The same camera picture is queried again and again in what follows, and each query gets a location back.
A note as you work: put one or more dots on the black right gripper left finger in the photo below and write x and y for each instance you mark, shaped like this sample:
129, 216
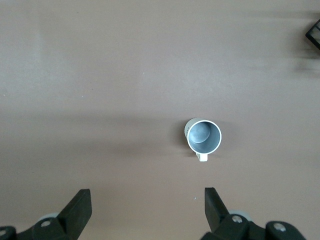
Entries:
75, 212

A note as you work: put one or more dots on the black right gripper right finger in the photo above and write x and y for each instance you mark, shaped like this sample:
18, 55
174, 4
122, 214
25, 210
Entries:
215, 212

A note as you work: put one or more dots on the black square tray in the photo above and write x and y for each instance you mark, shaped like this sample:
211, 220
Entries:
315, 31

